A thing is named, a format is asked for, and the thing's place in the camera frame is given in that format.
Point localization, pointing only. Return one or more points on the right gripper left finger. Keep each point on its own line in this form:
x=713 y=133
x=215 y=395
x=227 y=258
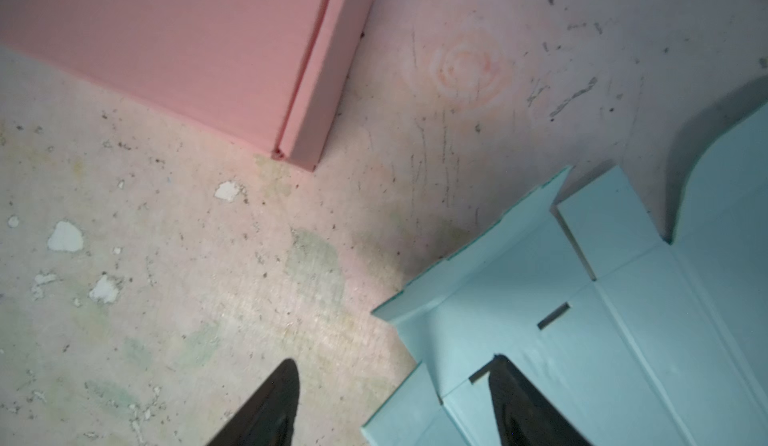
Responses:
x=267 y=418

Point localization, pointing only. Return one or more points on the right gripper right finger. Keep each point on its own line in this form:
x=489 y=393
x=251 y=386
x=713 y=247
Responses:
x=523 y=415

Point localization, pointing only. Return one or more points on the light blue paper box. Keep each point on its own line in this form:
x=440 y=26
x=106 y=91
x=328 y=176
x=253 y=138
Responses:
x=634 y=339

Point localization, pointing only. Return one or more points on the pink paper box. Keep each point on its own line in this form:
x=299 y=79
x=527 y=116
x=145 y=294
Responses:
x=269 y=73

